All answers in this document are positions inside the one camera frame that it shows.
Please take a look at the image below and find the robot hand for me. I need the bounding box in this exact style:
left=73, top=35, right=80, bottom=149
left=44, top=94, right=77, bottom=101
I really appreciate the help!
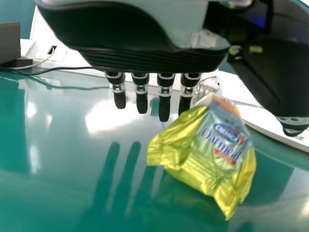
left=33, top=0, right=309, bottom=137

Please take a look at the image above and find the yellow-green biscuit packet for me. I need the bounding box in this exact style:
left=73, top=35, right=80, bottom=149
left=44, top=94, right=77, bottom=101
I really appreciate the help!
left=146, top=93, right=257, bottom=221

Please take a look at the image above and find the plate with brown leaf pattern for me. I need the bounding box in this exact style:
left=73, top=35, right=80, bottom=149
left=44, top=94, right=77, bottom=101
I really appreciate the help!
left=214, top=69, right=309, bottom=154

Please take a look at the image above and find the white socket strip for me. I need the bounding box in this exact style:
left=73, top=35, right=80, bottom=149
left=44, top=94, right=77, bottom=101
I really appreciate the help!
left=35, top=44, right=68, bottom=63

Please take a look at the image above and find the black box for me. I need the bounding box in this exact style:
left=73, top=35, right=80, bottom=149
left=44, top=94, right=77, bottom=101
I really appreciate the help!
left=0, top=22, right=33, bottom=70

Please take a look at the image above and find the black cable with plug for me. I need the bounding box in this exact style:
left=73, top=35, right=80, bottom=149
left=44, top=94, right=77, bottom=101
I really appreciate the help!
left=0, top=66, right=97, bottom=76

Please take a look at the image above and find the white cable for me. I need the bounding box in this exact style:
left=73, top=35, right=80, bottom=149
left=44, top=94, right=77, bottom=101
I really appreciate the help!
left=9, top=57, right=50, bottom=71

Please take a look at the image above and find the white slotted cable duct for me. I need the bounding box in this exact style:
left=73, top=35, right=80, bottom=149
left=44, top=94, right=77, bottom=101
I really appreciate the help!
left=197, top=76, right=218, bottom=94

